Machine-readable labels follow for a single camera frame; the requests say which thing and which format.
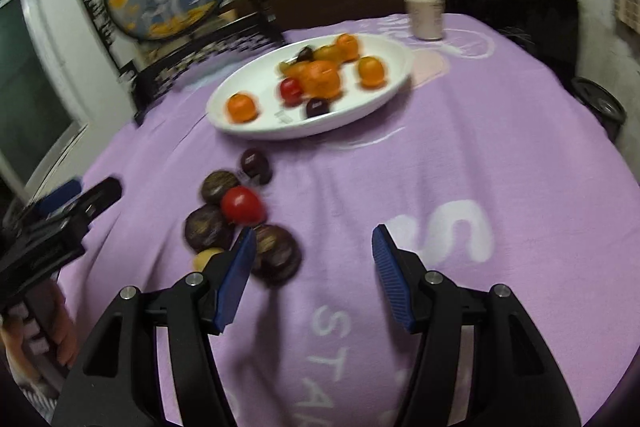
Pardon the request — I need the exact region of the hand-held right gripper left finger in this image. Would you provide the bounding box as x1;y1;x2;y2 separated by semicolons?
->
52;227;259;427

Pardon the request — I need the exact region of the black round stool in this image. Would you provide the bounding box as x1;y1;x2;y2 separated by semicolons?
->
570;77;628;141

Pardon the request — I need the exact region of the purple printed tablecloth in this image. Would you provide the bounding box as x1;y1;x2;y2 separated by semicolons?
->
52;12;640;427

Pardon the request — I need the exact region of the white oval plate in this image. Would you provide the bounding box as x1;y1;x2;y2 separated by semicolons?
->
206;33;416;142

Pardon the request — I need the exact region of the pale drink can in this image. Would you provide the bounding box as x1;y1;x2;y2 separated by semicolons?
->
404;0;446;42

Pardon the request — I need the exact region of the large mandarin orange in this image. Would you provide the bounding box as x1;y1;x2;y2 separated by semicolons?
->
299;60;342;100

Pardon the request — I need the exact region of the red cherry tomato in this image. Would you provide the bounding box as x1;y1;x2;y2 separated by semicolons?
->
221;186;266;225
279;77;304;102

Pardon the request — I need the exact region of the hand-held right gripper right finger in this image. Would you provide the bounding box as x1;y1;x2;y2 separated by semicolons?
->
371;223;584;427

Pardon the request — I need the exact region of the person's left hand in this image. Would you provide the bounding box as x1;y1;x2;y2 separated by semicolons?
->
0;279;78;383

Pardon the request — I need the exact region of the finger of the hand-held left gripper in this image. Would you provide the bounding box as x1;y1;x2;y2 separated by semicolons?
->
55;177;124;234
34;178;84;217

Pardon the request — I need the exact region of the white framed window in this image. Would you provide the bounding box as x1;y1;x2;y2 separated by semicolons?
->
0;0;89;195

